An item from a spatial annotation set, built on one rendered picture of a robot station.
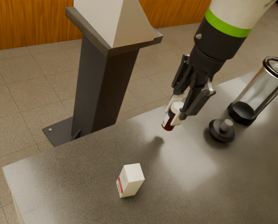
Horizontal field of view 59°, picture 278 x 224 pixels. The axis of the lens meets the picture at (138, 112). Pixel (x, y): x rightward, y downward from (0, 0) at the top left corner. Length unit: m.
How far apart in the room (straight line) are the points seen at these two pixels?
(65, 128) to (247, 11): 1.55
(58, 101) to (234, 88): 1.38
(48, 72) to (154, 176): 1.76
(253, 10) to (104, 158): 0.46
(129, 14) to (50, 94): 1.28
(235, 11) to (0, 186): 1.50
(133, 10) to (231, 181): 0.66
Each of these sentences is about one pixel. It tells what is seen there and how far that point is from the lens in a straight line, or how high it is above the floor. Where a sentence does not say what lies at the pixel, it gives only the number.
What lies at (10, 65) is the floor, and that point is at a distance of 2.34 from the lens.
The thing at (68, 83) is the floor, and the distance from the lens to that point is 2.18.
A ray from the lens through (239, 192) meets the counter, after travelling 0.76.
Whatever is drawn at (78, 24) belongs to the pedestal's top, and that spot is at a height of 0.92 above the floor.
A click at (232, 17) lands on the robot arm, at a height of 1.34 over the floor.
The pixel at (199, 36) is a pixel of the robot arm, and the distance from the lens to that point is 0.51.
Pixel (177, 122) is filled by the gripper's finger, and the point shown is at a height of 1.03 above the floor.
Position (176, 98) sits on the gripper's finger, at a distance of 0.66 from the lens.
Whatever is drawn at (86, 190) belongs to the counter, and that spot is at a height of 0.94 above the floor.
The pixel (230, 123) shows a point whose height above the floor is 1.01.
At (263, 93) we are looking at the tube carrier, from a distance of 0.86.
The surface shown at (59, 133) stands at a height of 0.02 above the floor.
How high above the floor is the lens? 1.49
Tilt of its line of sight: 46 degrees down
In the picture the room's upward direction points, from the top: 22 degrees clockwise
